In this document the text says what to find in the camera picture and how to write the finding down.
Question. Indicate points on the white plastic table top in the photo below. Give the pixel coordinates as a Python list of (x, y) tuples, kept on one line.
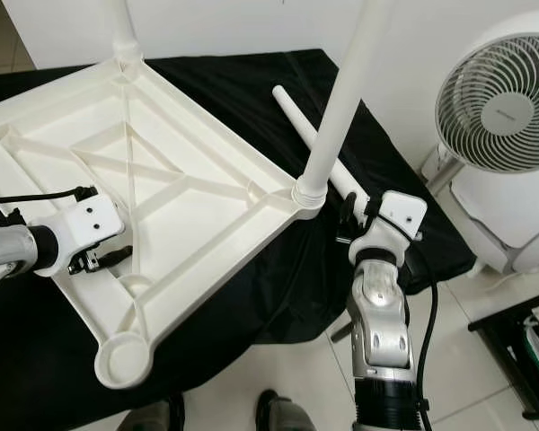
[(180, 180)]

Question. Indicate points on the black tablecloth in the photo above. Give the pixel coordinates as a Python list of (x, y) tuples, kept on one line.
[(242, 81)]

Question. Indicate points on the grey left robot foot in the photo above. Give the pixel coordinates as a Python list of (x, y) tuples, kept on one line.
[(153, 421)]

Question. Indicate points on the grey robot foot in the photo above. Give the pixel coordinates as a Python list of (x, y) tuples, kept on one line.
[(153, 421), (283, 416)]

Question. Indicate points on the white floor fan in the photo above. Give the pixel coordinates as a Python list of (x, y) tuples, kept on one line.
[(503, 117)]

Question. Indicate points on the grey right robot foot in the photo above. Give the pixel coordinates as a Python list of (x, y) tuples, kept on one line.
[(283, 416)]

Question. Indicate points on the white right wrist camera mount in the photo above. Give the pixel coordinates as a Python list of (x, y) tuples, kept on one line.
[(395, 215)]

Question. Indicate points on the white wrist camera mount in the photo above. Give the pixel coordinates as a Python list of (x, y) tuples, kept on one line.
[(90, 224), (395, 215)]

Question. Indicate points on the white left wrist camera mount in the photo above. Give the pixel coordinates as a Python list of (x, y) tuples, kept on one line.
[(90, 224)]

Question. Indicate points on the black metal furniture frame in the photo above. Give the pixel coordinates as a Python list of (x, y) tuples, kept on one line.
[(521, 350)]

